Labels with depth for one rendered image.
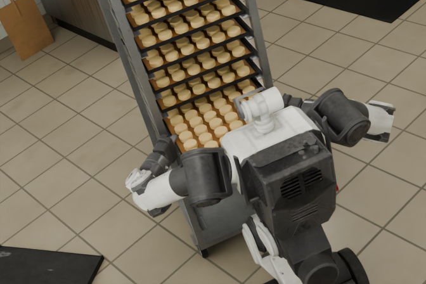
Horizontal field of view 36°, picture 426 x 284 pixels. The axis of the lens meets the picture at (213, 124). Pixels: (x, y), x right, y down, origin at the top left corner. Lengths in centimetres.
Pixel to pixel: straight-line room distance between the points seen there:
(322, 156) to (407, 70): 222
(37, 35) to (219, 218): 262
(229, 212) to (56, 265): 89
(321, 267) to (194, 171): 48
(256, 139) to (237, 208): 120
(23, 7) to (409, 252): 333
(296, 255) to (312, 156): 37
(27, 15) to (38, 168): 152
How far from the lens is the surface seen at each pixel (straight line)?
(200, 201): 176
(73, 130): 410
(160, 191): 189
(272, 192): 170
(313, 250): 198
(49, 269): 329
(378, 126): 203
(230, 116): 244
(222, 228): 292
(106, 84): 441
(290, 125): 183
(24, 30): 507
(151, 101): 237
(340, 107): 187
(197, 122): 246
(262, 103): 177
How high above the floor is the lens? 225
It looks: 37 degrees down
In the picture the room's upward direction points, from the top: 16 degrees counter-clockwise
